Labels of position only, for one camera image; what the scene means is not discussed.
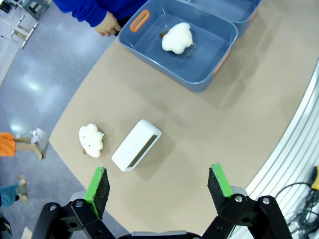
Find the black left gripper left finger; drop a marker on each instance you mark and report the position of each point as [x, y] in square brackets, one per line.
[96, 199]

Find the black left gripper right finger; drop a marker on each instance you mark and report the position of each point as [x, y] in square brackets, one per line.
[224, 196]

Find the blue sleeved forearm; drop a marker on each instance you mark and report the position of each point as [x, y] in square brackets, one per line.
[87, 10]

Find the white rectangular digital clock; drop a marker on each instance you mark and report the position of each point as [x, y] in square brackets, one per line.
[135, 145]

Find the blue plastic basket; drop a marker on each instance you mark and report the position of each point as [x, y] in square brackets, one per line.
[230, 12]

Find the person's bare hand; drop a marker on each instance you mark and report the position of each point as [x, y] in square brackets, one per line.
[107, 25]

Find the white cloud plush with face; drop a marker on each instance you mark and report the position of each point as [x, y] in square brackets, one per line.
[91, 140]

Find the aluminium profile table edge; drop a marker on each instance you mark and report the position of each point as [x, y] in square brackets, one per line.
[286, 139]

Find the person in blue trousers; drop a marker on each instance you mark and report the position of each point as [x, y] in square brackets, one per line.
[11, 194]

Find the yellow plug box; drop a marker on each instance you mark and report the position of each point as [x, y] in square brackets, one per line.
[315, 178]

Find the person in orange shorts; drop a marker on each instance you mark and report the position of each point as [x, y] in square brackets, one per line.
[15, 145]

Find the grey metal stool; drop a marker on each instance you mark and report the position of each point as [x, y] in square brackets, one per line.
[37, 7]

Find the white frame stand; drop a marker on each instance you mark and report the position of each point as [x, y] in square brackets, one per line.
[21, 28]

